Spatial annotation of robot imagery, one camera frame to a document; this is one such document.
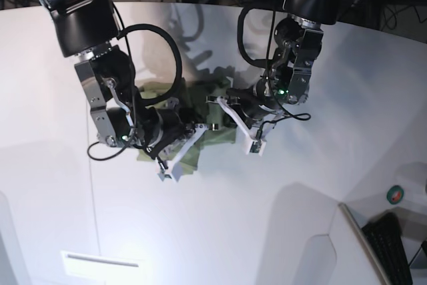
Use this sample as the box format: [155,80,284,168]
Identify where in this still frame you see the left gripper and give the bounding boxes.
[226,87,284,128]

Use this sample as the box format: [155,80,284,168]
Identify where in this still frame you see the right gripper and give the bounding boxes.
[133,97,197,160]

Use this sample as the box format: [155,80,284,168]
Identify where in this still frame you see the green t-shirt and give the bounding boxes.
[154,76,236,175]

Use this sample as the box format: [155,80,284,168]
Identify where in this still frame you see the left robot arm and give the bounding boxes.
[227,0,340,127]

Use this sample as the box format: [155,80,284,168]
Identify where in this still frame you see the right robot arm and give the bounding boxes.
[39,0,196,159]

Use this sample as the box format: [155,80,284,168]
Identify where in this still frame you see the green tape roll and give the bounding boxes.
[386,185,404,205]

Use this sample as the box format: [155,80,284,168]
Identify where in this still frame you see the black keyboard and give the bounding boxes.
[362,212,413,285]

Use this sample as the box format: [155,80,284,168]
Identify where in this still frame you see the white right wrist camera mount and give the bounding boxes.
[157,123,219,182]

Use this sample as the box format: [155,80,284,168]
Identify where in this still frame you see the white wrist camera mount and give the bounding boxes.
[157,123,219,182]
[206,96,283,156]

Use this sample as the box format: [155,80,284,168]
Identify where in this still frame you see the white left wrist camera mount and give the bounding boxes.
[206,96,283,156]

